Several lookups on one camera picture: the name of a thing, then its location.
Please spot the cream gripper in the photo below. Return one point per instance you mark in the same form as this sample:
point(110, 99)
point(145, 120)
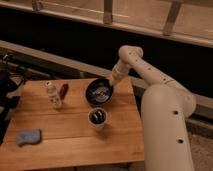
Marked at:
point(119, 71)

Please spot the dark ceramic bowl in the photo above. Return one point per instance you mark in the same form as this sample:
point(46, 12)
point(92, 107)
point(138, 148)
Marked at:
point(99, 92)

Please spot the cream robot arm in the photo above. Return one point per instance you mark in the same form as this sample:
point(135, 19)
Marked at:
point(164, 106)

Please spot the white plastic bottle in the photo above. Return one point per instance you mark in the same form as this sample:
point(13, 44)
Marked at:
point(53, 95)

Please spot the wooden table board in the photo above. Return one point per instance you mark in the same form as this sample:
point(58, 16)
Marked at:
point(67, 138)

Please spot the blue sponge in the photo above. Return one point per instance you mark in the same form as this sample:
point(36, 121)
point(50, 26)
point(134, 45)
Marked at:
point(28, 137)

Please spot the black equipment with cables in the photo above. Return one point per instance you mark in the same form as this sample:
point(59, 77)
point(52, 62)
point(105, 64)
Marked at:
point(10, 90)

